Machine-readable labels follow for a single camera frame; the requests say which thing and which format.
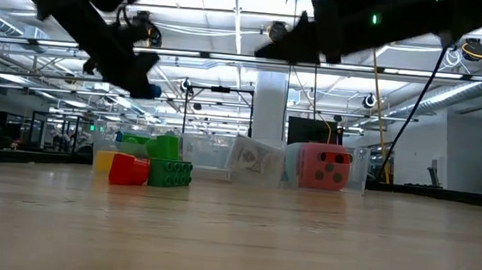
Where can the grey floor stand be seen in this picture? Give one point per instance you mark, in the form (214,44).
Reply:
(433,178)

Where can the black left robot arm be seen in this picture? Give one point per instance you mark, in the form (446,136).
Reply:
(82,19)

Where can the green two-stud brick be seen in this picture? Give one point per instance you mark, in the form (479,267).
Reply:
(163,147)

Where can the green small-stud brick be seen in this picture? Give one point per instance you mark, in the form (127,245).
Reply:
(170,173)

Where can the silver ceiling duct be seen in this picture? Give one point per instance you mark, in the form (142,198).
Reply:
(464,94)

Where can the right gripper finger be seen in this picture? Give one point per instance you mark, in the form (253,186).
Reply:
(295,48)

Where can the red foam die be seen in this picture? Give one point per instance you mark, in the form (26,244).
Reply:
(324,167)

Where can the long yellow brick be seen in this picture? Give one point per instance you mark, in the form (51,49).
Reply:
(102,160)

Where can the black background rig frame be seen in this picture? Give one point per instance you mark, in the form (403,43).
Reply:
(220,89)

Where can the light blue rounded brick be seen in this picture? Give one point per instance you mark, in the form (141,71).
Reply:
(118,136)

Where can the red brick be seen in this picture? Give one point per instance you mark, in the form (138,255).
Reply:
(128,170)

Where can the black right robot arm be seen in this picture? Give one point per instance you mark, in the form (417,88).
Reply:
(405,18)

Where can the black white playing card box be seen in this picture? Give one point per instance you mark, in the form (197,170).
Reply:
(256,162)

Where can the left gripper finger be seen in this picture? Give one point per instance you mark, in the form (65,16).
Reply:
(142,80)
(99,74)

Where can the white pillar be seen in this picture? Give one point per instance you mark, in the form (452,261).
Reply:
(269,107)

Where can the light teal brick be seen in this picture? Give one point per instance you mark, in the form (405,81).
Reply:
(132,149)

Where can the black background monitor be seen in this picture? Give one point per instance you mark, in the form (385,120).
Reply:
(310,132)

